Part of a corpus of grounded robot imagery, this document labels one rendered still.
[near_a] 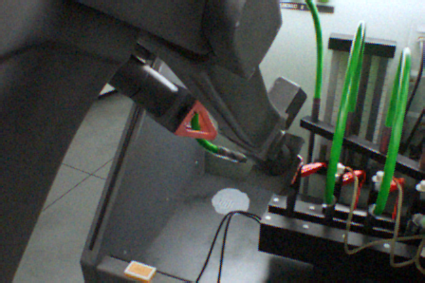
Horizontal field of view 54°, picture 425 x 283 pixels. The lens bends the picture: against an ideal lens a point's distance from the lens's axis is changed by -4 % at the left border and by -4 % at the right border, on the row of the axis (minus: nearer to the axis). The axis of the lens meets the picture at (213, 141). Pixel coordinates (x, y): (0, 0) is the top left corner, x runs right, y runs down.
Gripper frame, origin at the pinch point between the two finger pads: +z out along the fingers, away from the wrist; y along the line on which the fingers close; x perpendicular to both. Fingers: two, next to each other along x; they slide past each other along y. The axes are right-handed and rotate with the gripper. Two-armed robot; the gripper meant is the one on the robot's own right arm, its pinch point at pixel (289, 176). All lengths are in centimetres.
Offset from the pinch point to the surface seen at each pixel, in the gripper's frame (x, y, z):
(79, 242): 128, -53, 99
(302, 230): -3.0, -7.5, 10.4
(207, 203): 29.3, -9.6, 28.3
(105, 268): 22.9, -30.1, -7.3
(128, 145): 30.4, -7.1, -8.7
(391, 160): -18.1, 4.8, -12.2
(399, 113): -17.2, 11.5, -13.8
